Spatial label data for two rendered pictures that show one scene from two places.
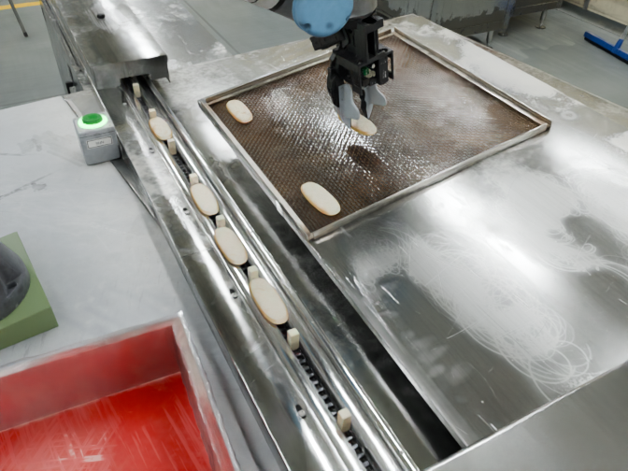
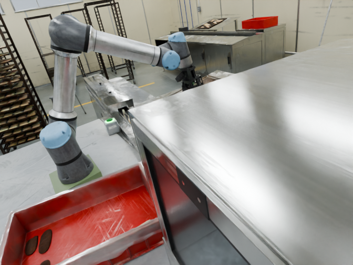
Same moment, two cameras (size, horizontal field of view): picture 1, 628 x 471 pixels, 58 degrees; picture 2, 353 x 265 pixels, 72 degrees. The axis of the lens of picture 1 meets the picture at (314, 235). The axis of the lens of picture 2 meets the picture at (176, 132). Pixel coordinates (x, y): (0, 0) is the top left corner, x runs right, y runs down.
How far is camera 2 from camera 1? 0.31 m
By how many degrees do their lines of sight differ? 14
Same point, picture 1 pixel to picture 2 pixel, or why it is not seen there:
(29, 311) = (94, 173)
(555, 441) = (193, 90)
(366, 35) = (190, 71)
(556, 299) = not seen: hidden behind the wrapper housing
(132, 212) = (124, 145)
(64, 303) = (105, 172)
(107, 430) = (121, 202)
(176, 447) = (143, 204)
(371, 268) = not seen: hidden behind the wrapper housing
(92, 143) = (110, 127)
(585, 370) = not seen: hidden behind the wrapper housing
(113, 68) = (115, 105)
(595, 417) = (202, 87)
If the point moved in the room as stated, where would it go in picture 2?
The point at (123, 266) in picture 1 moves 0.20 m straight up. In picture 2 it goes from (123, 160) to (111, 123)
